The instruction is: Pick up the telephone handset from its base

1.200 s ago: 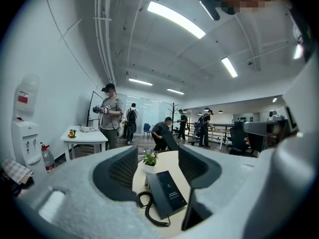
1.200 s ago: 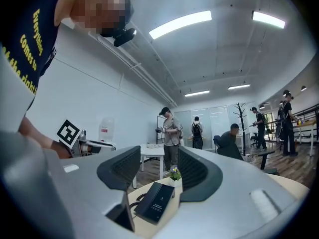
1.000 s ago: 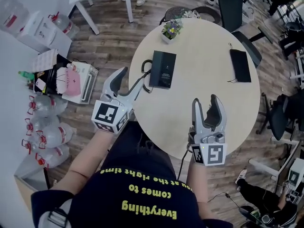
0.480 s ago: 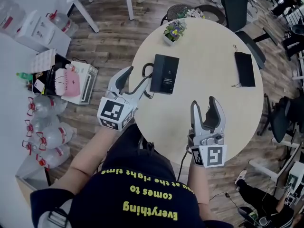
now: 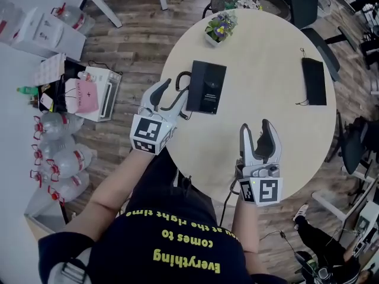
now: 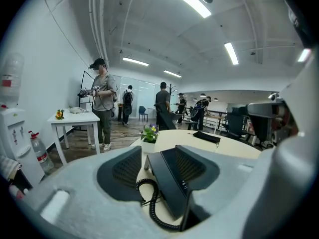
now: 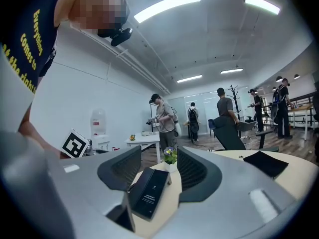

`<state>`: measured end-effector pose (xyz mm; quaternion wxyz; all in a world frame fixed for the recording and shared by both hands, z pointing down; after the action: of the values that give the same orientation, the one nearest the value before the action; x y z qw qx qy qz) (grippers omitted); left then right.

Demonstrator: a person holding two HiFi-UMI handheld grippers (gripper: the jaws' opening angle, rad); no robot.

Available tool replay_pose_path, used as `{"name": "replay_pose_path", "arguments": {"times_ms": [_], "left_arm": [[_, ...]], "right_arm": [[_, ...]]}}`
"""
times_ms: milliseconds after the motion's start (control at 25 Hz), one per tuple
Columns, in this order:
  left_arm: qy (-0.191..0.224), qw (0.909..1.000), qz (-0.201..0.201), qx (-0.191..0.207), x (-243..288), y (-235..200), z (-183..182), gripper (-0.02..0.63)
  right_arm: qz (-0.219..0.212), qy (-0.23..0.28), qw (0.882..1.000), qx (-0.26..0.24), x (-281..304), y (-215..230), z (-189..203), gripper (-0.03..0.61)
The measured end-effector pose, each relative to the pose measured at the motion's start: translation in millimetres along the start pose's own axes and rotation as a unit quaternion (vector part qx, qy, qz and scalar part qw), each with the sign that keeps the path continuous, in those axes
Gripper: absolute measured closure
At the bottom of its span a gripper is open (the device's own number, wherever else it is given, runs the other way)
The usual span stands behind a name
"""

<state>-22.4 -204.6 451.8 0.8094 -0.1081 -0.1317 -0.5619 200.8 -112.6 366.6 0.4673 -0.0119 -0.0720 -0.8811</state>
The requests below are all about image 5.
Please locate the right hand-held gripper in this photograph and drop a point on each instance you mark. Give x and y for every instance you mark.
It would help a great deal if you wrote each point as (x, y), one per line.
(268, 189)

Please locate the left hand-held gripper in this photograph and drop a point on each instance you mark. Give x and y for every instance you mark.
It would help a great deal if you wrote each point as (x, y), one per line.
(148, 130)

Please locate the black telephone handset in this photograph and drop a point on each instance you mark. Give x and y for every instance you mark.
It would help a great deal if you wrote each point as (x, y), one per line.
(197, 84)

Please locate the person's left forearm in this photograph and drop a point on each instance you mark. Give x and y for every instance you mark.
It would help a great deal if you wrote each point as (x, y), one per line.
(118, 188)

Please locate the person's right forearm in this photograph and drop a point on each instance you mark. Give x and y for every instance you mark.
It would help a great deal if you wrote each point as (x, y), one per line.
(244, 223)

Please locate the person's white shoulder harness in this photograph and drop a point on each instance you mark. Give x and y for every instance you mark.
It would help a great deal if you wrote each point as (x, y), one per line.
(54, 272)

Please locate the black telephone base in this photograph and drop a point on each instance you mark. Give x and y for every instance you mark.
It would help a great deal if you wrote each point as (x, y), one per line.
(214, 87)

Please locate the pink paper bag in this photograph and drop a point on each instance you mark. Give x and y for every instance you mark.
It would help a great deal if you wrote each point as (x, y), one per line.
(84, 96)

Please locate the small clear bottle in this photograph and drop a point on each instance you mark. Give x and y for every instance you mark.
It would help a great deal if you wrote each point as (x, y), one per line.
(87, 76)

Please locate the person's black trousers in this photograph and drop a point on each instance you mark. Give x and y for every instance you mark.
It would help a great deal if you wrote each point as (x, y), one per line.
(165, 182)

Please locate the white pot purple flowers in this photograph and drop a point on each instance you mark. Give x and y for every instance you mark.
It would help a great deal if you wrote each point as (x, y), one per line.
(220, 29)

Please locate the black office chair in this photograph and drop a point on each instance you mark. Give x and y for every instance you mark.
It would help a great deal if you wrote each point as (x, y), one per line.
(353, 146)

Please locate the black storage box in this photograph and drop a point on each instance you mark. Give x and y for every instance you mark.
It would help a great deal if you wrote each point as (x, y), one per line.
(59, 96)

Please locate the clear water jug red cap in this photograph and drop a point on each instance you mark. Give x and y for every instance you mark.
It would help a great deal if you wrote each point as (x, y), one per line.
(56, 146)
(74, 18)
(71, 163)
(71, 188)
(41, 177)
(59, 126)

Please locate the white smartphone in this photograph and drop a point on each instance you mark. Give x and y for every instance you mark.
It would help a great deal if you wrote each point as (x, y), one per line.
(46, 100)

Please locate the white patterned paper bag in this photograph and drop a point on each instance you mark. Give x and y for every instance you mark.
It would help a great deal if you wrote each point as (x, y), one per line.
(48, 69)

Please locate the white flower bunch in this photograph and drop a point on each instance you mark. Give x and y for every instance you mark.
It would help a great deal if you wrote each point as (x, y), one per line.
(247, 2)

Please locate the white water dispenser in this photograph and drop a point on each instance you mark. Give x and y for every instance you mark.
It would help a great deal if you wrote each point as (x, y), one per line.
(50, 34)

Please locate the green plastic bottle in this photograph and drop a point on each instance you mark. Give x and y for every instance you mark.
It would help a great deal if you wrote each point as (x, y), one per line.
(28, 90)

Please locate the dark office chair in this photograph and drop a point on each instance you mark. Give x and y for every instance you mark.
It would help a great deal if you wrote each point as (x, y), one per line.
(305, 4)

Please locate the person's dark printed shirt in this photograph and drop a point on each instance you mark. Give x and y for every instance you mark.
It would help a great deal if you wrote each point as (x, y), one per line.
(133, 256)

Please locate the open cardboard box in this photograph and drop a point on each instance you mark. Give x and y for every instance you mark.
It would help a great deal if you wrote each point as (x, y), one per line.
(44, 217)

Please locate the clear dispenser water jug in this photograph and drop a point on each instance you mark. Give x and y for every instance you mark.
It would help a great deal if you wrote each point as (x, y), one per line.
(10, 19)

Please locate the white desk frame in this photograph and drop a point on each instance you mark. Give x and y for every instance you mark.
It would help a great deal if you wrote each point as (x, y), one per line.
(331, 207)

